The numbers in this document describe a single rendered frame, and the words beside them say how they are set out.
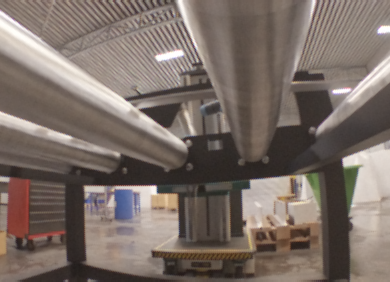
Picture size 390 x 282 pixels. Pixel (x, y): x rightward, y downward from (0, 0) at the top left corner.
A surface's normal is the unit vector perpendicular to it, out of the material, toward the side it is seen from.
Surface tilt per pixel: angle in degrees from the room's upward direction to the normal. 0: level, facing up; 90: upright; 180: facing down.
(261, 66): 177
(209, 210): 90
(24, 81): 121
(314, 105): 90
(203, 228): 90
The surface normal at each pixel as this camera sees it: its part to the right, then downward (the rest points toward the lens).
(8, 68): 0.84, 0.41
